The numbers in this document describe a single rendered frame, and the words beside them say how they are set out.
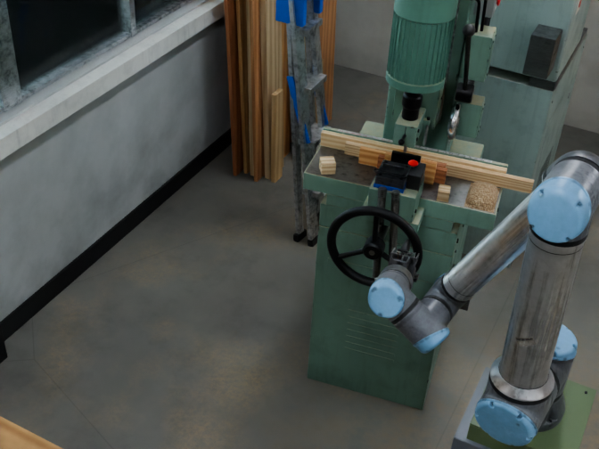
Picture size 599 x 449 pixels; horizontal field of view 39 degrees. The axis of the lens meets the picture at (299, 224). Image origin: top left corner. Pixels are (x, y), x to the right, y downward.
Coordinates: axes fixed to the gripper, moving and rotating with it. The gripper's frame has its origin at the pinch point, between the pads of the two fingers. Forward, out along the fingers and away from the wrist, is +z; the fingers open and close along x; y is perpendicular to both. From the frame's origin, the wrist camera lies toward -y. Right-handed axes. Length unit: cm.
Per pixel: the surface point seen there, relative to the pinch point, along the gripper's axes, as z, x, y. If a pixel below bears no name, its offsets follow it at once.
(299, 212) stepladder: 121, 63, -28
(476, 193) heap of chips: 23.0, -13.7, 19.5
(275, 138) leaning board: 154, 89, -5
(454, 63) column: 43, 2, 54
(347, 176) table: 22.8, 25.9, 16.0
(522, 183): 33.6, -26.2, 23.4
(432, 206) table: 20.7, -1.9, 13.4
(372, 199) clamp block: 10.3, 15.0, 14.1
